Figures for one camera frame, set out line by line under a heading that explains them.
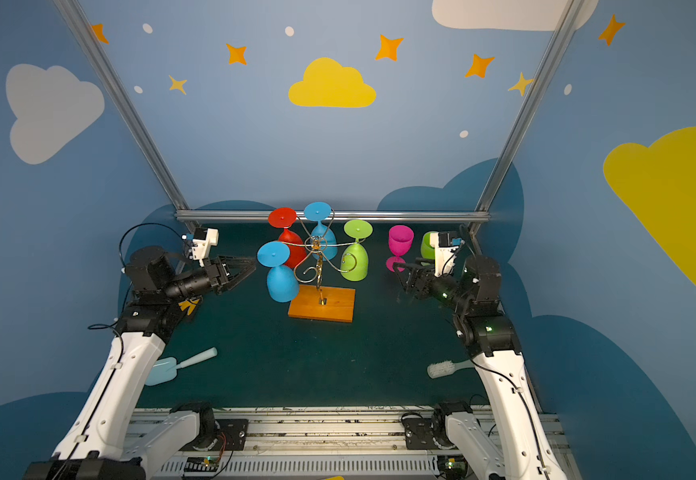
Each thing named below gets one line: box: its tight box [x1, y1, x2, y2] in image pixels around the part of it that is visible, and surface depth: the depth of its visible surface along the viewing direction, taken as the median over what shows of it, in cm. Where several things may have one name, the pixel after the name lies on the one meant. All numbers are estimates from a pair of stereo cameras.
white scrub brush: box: [426, 359, 474, 379], surface depth 87 cm
